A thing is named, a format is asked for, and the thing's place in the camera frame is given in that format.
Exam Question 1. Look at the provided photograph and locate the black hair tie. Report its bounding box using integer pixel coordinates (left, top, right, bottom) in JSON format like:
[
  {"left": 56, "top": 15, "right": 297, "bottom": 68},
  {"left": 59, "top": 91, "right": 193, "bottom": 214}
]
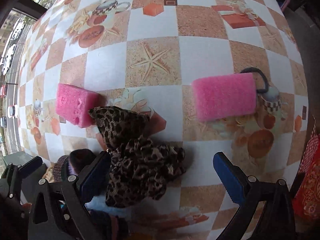
[{"left": 239, "top": 67, "right": 270, "bottom": 93}]

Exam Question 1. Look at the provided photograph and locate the purple brown knitted scrunchie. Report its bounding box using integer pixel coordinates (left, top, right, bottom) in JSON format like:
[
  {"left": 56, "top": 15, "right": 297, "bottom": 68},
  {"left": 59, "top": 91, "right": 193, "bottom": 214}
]
[{"left": 52, "top": 148, "right": 97, "bottom": 182}]

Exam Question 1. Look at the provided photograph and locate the checkered patterned tablecloth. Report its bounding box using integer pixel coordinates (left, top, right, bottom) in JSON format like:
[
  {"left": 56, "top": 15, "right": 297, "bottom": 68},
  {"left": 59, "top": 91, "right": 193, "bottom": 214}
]
[{"left": 18, "top": 0, "right": 309, "bottom": 239}]

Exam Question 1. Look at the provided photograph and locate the leopard print scrunchie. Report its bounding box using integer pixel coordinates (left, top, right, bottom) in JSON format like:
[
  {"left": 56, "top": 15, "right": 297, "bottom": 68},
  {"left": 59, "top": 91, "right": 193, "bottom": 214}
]
[{"left": 88, "top": 106, "right": 185, "bottom": 208}]

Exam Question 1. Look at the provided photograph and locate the red white checkered cloth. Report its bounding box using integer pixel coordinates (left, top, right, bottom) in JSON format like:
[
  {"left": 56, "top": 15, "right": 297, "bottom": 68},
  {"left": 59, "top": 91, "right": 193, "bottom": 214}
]
[{"left": 298, "top": 116, "right": 319, "bottom": 174}]

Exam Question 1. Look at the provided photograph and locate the pink sponge with holes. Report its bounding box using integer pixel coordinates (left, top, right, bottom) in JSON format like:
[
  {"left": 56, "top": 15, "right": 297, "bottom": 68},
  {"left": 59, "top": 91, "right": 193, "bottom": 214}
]
[{"left": 55, "top": 83, "right": 106, "bottom": 128}]

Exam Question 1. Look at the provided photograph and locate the pink sponge near hair tie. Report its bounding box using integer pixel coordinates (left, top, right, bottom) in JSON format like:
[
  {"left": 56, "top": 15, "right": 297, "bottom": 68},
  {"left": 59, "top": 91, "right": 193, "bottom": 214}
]
[{"left": 191, "top": 73, "right": 257, "bottom": 121}]

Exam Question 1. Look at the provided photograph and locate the tan cloth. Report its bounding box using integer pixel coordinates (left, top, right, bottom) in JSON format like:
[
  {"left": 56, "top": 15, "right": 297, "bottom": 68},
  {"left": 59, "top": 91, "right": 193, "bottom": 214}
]
[{"left": 42, "top": 166, "right": 55, "bottom": 183}]

